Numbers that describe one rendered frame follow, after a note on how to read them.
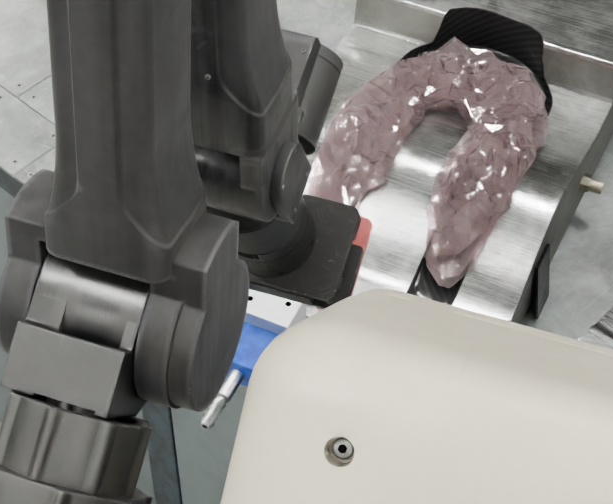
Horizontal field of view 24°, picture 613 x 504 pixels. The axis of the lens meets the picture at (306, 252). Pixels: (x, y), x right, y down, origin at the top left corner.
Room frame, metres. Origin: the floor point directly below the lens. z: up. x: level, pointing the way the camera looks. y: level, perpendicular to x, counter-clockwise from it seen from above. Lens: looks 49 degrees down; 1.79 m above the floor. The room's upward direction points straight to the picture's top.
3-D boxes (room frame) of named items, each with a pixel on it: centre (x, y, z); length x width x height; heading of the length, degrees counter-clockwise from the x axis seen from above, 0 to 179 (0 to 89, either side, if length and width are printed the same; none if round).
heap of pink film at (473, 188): (0.91, -0.11, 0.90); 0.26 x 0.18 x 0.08; 155
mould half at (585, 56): (0.91, -0.11, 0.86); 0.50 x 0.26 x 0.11; 155
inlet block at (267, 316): (0.69, 0.05, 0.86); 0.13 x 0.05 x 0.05; 155
